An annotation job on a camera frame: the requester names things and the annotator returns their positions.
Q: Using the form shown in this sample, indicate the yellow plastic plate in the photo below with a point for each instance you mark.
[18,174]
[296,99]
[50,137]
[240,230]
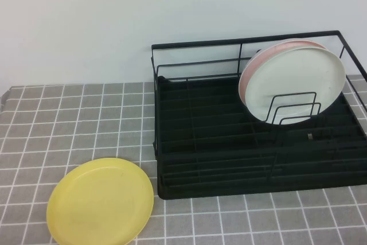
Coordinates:
[100,202]

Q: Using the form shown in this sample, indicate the white plate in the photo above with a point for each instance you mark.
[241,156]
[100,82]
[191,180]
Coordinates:
[292,81]

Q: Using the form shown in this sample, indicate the pink plate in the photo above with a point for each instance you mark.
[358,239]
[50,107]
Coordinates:
[286,46]

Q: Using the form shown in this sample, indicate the grey checked tablecloth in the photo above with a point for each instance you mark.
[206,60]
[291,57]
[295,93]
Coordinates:
[86,127]

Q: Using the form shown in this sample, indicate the small metal clip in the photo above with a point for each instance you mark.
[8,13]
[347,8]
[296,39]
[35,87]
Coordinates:
[310,136]

